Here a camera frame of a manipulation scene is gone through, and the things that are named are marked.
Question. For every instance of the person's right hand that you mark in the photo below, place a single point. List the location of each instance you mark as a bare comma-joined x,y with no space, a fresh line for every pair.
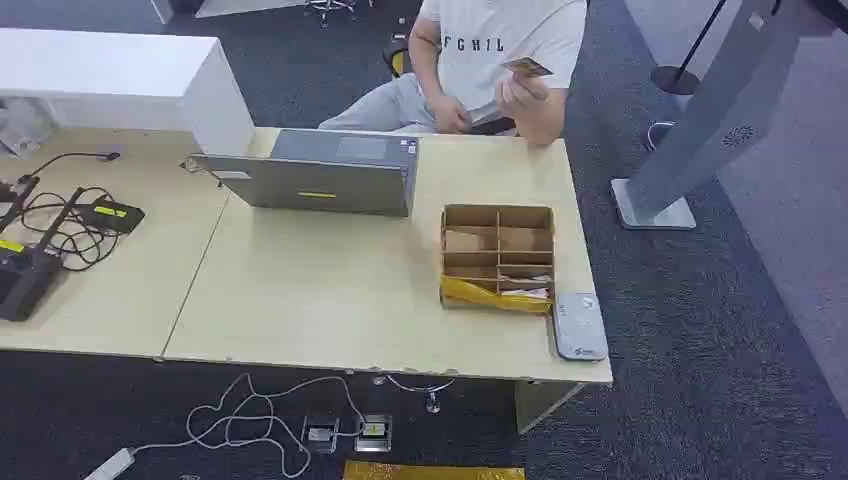
452,114

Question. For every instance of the person's left hand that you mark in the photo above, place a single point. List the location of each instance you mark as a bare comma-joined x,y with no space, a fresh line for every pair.
520,96

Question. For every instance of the person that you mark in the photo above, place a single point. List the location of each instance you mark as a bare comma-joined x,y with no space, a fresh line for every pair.
490,73

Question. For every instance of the wooden card box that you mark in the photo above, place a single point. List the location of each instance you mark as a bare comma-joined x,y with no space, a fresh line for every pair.
498,255

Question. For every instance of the grey laptop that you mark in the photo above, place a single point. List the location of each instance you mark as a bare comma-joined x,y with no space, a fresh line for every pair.
318,185

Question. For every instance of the office chair base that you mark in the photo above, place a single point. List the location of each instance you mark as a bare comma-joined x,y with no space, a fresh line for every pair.
329,6

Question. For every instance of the yellow tape strip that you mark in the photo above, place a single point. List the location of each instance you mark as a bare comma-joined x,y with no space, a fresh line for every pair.
490,298

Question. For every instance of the pale card stack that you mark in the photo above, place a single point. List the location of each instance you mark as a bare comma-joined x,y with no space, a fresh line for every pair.
526,291

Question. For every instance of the grey kiosk stand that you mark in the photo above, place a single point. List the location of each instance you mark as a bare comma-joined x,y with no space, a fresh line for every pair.
722,99

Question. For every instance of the grey card reader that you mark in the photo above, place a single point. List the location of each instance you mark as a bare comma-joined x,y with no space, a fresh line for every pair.
580,328

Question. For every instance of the metal hook under desk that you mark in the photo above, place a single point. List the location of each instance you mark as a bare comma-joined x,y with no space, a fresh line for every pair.
430,391

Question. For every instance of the desk leg panel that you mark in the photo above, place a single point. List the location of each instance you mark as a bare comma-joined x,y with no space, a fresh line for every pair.
536,404

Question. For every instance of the steel floor socket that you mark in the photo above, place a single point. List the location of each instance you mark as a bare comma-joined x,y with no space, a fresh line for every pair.
320,434
374,432

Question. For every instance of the white cabinet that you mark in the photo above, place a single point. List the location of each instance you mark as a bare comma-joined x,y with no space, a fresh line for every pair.
112,73

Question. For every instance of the black power adapter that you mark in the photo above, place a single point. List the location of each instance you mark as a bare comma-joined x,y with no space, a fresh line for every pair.
111,215

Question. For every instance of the yellow sheet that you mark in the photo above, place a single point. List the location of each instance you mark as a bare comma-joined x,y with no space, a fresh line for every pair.
430,472

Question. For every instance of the clear plastic holder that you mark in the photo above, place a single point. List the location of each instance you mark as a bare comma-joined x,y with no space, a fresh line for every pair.
23,129

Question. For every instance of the black router with antennas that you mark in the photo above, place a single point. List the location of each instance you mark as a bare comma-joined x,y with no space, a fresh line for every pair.
26,278

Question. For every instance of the white power strip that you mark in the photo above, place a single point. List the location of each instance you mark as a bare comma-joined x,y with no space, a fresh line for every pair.
111,465

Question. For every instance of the black stanchion post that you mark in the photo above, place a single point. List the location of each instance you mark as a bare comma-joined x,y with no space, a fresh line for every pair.
674,79

